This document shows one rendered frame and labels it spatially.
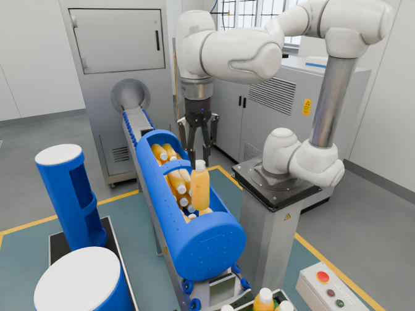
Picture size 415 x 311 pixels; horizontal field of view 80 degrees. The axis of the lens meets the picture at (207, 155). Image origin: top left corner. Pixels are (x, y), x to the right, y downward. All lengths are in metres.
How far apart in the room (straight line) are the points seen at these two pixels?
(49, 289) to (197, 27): 0.95
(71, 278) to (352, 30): 1.26
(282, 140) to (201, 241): 0.64
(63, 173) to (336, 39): 1.65
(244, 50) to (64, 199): 1.68
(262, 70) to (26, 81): 5.38
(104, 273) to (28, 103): 5.00
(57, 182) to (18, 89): 4.01
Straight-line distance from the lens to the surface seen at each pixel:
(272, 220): 1.42
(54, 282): 1.11
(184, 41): 0.65
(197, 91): 0.68
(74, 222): 2.10
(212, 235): 0.90
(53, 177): 1.88
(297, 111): 2.43
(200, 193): 0.85
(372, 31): 0.99
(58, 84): 5.71
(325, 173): 1.19
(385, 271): 2.70
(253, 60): 0.52
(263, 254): 1.63
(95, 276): 1.06
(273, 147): 1.26
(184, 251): 0.89
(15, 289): 2.64
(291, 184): 1.39
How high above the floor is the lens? 1.85
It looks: 30 degrees down
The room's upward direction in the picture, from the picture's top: straight up
